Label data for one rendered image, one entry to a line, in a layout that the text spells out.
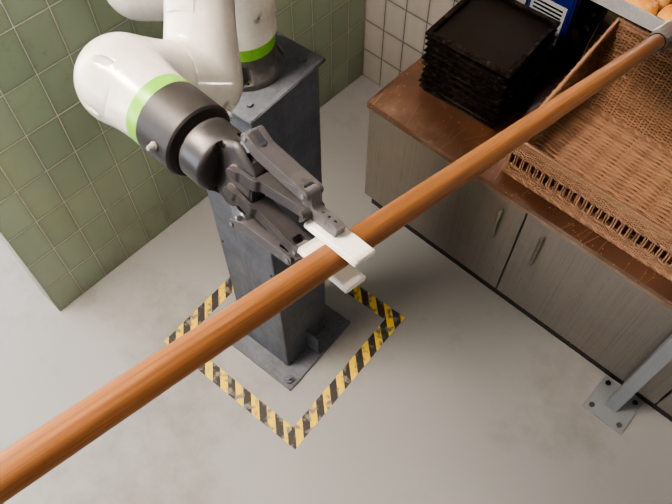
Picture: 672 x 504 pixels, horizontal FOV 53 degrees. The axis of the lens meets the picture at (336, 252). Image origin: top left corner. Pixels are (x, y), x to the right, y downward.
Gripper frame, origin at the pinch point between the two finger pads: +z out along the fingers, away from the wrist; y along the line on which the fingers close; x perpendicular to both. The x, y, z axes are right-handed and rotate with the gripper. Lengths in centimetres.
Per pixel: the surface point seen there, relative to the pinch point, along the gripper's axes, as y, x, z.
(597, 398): 121, -131, 35
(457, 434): 134, -93, 9
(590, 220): 60, -122, 3
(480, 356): 126, -118, -2
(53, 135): 79, -38, -120
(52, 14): 43, -41, -120
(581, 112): 52, -156, -21
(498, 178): 64, -120, -24
